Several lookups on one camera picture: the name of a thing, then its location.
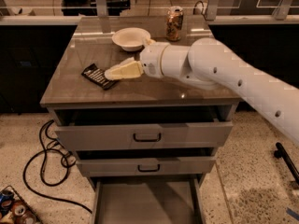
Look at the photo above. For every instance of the orange patterned drink can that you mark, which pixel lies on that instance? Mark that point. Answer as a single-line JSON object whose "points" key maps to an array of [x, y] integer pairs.
{"points": [[174, 23]]}

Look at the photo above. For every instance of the white ceramic bowl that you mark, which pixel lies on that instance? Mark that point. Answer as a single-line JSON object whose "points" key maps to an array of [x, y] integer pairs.
{"points": [[131, 39]]}

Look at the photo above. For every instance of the wire basket of cans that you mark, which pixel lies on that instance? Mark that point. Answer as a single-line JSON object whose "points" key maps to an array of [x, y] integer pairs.
{"points": [[14, 209]]}

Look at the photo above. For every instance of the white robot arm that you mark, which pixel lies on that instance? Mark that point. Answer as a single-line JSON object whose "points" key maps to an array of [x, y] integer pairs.
{"points": [[207, 64]]}

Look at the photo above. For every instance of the grey drawer cabinet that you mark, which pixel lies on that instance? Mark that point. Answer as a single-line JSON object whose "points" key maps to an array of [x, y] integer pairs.
{"points": [[75, 101]]}

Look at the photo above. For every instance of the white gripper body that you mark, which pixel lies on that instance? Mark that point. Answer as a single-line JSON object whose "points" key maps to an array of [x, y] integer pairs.
{"points": [[151, 61]]}

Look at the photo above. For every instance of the black stand leg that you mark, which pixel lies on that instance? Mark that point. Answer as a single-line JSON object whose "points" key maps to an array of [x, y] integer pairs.
{"points": [[281, 153]]}

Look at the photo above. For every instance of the top grey drawer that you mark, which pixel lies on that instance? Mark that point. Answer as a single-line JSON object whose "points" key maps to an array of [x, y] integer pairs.
{"points": [[144, 136]]}

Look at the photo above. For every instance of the black office chair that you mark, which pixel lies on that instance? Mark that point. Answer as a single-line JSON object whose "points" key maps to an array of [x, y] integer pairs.
{"points": [[79, 7]]}

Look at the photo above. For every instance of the blue tape strip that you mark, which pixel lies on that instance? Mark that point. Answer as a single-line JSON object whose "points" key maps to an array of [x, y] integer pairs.
{"points": [[292, 213]]}

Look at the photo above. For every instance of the bottom grey drawer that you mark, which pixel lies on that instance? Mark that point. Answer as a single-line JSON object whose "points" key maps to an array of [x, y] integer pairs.
{"points": [[148, 200]]}

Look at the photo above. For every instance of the middle grey drawer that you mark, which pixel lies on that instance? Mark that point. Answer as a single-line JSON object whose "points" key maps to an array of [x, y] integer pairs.
{"points": [[131, 162]]}

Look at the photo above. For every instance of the grey drawer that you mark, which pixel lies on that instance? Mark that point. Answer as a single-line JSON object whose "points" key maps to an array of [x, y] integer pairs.
{"points": [[148, 200], [144, 136], [131, 162]]}

